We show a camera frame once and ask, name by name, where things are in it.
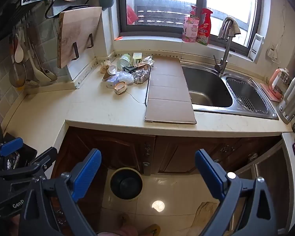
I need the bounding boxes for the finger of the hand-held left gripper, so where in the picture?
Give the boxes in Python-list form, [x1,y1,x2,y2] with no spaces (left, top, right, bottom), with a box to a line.
[0,138,24,164]
[0,147,58,180]

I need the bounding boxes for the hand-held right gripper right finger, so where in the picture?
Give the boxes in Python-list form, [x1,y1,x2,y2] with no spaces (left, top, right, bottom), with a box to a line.
[195,148,277,236]

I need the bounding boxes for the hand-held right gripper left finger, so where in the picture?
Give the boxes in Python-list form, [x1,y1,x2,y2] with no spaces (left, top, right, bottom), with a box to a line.
[19,148,102,236]

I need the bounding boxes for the round black bin cream rim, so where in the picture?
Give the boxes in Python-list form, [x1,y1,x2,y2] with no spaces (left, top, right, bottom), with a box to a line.
[110,168,143,200]

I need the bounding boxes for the brown green milk carton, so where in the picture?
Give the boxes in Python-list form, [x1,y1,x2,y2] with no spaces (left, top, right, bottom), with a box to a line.
[123,63,148,74]

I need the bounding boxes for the black gas stove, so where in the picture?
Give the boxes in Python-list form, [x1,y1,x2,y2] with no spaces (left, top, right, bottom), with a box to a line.
[0,117,38,171]

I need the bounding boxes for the wooden cabinet door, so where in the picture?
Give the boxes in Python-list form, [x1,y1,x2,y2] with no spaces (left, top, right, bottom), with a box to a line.
[50,127,111,236]
[155,135,283,175]
[71,127,156,176]

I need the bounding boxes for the beige crumpled cloth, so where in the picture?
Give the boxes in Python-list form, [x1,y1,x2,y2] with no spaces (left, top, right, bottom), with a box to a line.
[194,202,220,227]

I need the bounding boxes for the yellow slipper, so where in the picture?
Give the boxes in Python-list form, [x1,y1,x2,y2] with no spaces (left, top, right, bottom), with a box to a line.
[119,214,131,227]
[144,224,161,236]

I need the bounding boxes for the glass door cabinet appliance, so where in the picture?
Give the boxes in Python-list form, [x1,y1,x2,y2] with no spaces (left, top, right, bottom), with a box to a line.
[232,131,295,236]

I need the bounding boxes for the pink fleece pants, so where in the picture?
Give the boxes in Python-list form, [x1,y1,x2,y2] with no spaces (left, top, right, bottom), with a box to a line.
[98,227,140,236]

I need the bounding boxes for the metal strainer ladle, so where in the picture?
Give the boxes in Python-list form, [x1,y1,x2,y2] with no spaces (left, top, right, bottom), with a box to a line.
[8,61,27,88]

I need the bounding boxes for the steel double sink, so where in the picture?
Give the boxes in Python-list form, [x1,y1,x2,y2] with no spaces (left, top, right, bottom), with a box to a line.
[181,60,279,120]

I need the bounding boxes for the flat cardboard sheet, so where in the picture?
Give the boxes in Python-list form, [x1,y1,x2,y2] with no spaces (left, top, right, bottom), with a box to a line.
[144,56,197,124]

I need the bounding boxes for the pink white small bowl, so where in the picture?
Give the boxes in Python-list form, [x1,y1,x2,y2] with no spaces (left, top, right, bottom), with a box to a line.
[114,82,128,95]

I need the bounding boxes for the white rice paddle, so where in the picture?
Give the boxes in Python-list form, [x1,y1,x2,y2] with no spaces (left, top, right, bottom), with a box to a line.
[14,28,25,63]

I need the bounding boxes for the white small box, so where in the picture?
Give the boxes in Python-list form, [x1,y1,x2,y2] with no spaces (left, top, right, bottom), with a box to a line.
[106,76,120,89]

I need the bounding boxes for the pink mat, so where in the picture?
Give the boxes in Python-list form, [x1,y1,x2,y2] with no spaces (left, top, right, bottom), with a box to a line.
[261,82,282,102]

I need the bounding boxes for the clear plastic bag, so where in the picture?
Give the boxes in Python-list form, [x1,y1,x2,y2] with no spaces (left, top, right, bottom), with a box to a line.
[118,71,134,84]

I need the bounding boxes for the beige crumpled wrapper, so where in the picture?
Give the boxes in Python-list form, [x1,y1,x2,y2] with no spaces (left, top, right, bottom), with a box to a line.
[100,61,111,74]

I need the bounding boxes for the white steel electric kettle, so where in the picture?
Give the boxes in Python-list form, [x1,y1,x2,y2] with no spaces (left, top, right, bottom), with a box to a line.
[278,76,295,124]

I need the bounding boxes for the crumpled aluminium foil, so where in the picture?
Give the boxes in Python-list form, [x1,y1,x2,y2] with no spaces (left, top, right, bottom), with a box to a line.
[133,69,151,84]

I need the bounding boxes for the pink electric kettle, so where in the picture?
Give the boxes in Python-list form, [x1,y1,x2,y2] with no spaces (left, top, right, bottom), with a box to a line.
[269,68,289,99]

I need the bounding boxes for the steel faucet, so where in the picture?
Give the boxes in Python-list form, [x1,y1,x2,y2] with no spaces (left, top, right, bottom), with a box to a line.
[213,17,236,74]

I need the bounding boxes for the crumpled white paper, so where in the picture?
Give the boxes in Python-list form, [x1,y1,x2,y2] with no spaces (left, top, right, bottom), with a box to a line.
[142,56,155,67]

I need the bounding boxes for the wooden cutting board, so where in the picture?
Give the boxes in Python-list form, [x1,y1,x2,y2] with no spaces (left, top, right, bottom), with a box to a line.
[57,6,102,69]

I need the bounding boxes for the white plastic box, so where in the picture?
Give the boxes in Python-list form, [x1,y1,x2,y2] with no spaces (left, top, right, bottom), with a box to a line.
[248,33,265,63]

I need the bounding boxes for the red spray bottle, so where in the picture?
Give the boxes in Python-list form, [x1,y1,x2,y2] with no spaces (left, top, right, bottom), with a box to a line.
[196,8,213,46]

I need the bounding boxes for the pink refill pouch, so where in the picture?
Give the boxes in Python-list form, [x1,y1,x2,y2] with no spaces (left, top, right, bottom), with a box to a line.
[183,5,200,43]

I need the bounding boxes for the beige dish cloth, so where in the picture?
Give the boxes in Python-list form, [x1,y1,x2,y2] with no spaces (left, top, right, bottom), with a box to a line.
[218,16,241,40]

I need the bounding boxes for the grey-green utensil holder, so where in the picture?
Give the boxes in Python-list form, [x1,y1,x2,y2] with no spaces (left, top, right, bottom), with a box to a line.
[98,0,116,11]

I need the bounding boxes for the wire drain basket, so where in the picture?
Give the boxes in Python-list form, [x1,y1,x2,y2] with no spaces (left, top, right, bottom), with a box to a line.
[226,77,269,115]

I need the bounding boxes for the black wire wall rack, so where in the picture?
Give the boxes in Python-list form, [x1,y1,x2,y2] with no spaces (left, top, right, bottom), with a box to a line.
[45,0,91,19]

